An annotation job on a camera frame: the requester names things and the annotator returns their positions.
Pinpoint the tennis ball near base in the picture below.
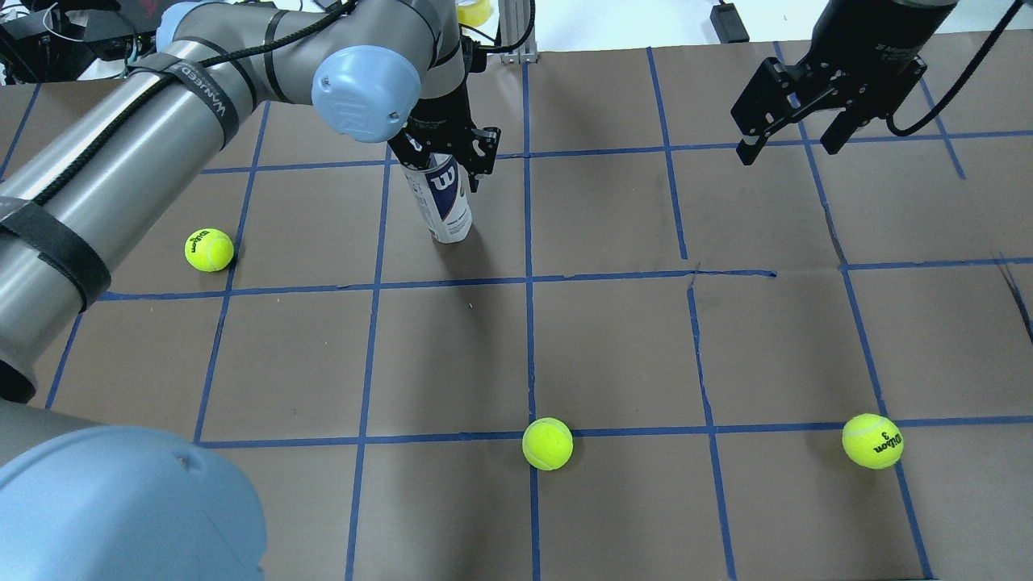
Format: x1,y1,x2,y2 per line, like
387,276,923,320
841,412,904,470
521,418,573,471

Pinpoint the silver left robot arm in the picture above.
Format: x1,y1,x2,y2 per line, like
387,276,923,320
2,1,500,580

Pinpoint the black power adapter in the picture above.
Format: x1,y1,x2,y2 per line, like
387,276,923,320
709,1,751,44

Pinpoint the yellow tape roll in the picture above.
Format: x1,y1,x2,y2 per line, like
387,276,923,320
453,0,493,28

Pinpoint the aluminium frame post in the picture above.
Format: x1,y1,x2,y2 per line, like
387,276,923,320
497,1,539,65

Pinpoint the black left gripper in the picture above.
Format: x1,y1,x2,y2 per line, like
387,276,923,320
392,85,501,192

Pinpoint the tennis ball far corner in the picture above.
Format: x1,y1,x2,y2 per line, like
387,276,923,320
183,228,236,273

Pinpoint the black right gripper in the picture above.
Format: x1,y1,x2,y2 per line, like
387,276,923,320
730,33,927,165

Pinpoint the white blue tennis ball can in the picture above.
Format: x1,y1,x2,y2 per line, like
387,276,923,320
403,153,473,244

